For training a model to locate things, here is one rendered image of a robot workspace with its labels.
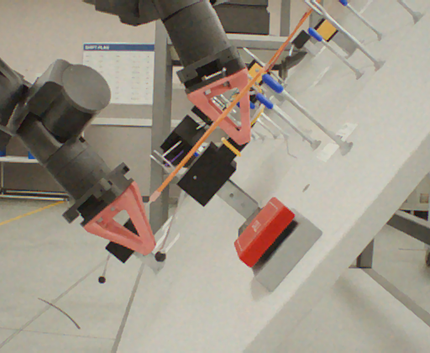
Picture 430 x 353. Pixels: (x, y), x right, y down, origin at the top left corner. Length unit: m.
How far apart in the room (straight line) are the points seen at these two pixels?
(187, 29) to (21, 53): 8.45
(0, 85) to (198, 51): 0.22
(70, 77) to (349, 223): 0.33
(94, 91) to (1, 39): 8.62
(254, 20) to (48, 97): 1.18
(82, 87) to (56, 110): 0.04
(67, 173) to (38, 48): 8.30
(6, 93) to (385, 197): 0.41
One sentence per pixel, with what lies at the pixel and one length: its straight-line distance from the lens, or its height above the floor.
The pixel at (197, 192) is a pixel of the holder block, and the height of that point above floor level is 1.11.
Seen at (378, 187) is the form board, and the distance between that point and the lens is 0.36.
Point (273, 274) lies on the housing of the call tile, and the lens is 0.38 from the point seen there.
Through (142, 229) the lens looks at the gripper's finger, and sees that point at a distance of 0.62.
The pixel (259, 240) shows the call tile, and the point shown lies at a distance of 0.38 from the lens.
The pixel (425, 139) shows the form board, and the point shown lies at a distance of 0.37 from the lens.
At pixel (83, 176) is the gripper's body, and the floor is 1.12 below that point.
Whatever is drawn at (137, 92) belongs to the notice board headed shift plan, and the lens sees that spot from 8.28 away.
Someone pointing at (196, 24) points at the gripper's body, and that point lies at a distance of 0.57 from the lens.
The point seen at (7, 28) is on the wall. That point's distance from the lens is 9.15.
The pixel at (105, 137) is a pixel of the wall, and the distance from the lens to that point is 8.42.
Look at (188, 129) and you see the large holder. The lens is 1.32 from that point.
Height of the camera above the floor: 1.18
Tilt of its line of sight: 6 degrees down
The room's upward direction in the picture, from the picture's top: 2 degrees clockwise
